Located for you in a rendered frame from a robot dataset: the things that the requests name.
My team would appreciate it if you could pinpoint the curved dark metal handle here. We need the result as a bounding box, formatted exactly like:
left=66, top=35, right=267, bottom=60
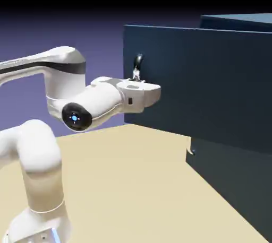
left=131, top=53, right=146, bottom=83

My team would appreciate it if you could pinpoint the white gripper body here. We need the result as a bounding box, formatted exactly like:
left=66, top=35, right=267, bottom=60
left=143, top=82, right=162, bottom=108

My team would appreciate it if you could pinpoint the dark blue cabinet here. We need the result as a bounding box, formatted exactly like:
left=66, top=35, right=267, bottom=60
left=185, top=13, right=272, bottom=242

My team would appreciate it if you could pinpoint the dark blue cabinet door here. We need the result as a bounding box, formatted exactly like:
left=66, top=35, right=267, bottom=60
left=123, top=24, right=272, bottom=155

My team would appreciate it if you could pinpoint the curved pale metal handle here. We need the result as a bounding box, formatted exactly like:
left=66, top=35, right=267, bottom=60
left=186, top=136, right=196, bottom=156

